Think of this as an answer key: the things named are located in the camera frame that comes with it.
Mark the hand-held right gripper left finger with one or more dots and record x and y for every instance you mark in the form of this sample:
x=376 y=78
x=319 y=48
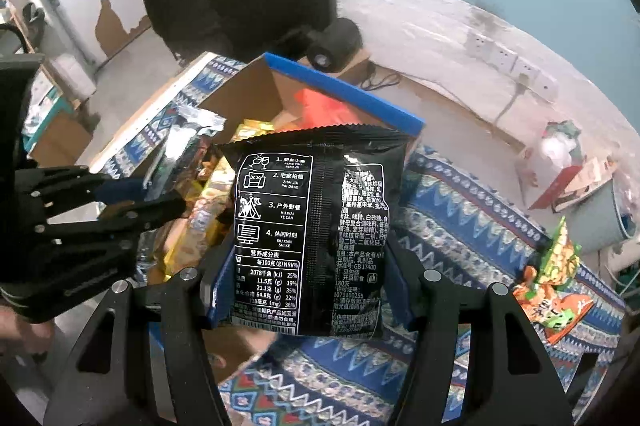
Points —
x=220 y=291

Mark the light blue trash bin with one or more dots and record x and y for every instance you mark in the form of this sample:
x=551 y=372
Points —
x=602 y=221

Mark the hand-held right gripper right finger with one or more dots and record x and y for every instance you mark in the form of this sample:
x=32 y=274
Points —
x=405 y=286

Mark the blue cardboard box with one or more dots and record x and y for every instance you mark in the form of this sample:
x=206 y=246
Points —
x=250 y=91

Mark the large black snack packet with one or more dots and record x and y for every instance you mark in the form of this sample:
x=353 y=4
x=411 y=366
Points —
x=320 y=206

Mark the white waste bin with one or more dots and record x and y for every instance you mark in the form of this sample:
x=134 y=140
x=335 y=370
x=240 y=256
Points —
x=72 y=76

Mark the patterned blue tablecloth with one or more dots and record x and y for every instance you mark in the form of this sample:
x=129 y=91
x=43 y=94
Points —
x=465 y=216

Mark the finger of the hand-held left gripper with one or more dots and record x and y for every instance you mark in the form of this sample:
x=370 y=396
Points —
x=125 y=188
x=145 y=213

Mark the white wall outlet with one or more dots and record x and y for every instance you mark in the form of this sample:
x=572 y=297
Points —
x=530 y=67
x=478 y=44
x=546 y=85
x=503 y=56

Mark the black round device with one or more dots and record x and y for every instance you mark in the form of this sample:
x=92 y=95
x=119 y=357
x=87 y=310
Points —
x=334 y=44

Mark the black silver-edged snack packet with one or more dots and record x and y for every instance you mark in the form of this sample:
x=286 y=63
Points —
x=175 y=146

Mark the person's left hand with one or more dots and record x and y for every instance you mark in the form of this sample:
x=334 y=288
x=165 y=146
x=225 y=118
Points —
x=22 y=331

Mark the red snack packet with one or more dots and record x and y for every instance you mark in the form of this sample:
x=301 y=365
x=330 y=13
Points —
x=325 y=109

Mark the green orange snack packet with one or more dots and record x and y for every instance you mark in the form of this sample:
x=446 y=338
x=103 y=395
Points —
x=560 y=256

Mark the white orange-print carton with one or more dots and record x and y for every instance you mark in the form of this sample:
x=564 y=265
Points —
x=592 y=181

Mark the orange green-print snack packet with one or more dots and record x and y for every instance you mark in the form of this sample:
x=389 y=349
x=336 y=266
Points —
x=565 y=313
x=529 y=288

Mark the brown cardboard box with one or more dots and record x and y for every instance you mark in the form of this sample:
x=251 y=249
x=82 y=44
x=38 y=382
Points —
x=62 y=136

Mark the long yellow snack packet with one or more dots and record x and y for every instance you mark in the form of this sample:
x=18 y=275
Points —
x=200 y=236

